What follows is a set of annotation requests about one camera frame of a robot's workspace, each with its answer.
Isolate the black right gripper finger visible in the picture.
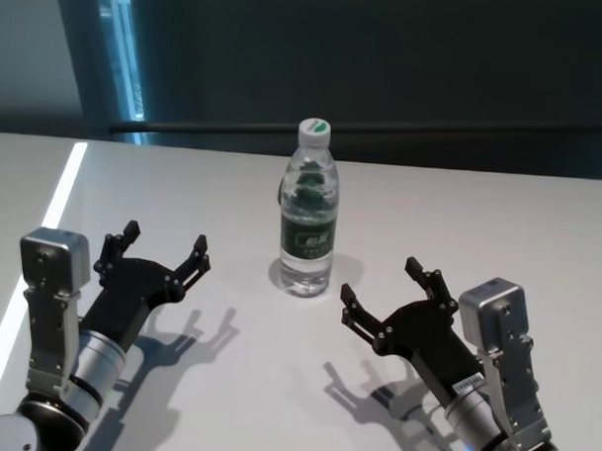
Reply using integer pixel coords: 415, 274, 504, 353
402, 256, 462, 312
339, 282, 393, 351

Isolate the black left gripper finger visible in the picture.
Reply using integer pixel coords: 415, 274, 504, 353
94, 220, 142, 275
164, 233, 213, 301

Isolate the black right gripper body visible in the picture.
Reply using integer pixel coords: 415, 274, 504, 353
373, 296, 490, 409

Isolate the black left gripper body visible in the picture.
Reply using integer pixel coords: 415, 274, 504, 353
81, 255, 185, 354

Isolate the clear green-label water bottle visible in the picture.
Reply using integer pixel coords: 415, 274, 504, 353
276, 115, 343, 298

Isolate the dark grey horizontal bar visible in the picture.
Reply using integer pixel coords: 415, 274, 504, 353
109, 109, 602, 151

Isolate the narrow bright window strip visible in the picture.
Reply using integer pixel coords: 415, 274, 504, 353
93, 0, 154, 147

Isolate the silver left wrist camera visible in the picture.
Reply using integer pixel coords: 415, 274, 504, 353
13, 226, 93, 398

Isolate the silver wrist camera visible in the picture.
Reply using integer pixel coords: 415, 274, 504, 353
454, 276, 558, 443
13, 226, 93, 398

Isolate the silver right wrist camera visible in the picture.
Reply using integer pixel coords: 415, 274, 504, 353
454, 276, 558, 443

